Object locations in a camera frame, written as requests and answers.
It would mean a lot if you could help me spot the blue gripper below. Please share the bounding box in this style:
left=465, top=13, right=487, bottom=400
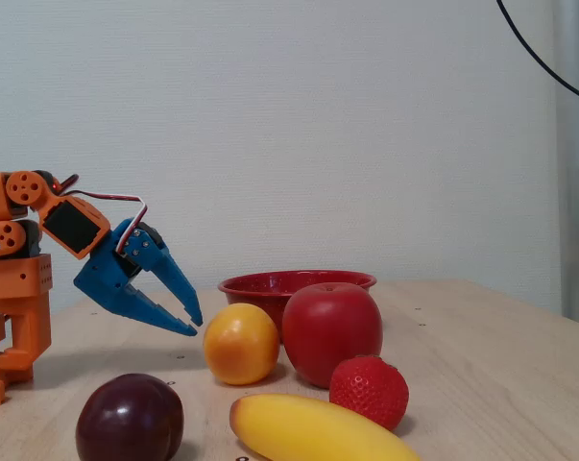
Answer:
left=73, top=218, right=205, bottom=338

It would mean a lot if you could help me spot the dark purple plum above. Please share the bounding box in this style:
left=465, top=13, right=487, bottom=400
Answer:
left=75, top=373, right=185, bottom=461

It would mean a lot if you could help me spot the red speckled bowl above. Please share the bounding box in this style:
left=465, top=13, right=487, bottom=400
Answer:
left=217, top=270, right=378, bottom=345

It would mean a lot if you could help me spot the orange yellow round fruit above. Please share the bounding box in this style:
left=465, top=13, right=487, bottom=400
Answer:
left=203, top=303, right=281, bottom=386

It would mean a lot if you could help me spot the red apple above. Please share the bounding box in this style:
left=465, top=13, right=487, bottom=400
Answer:
left=281, top=281, right=384, bottom=389

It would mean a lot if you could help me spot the yellow banana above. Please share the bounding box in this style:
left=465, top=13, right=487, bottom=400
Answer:
left=229, top=393, right=422, bottom=461

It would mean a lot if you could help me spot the red strawberry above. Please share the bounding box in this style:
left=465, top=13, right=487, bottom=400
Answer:
left=328, top=354, right=410, bottom=432

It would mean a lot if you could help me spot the grey metal pole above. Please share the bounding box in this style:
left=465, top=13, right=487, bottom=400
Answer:
left=552, top=0, right=579, bottom=330

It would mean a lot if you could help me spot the red white black servo cable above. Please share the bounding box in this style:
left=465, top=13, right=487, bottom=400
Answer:
left=48, top=174, right=149, bottom=254

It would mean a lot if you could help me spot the thin black cable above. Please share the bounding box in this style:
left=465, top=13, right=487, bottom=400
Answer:
left=495, top=0, right=579, bottom=107

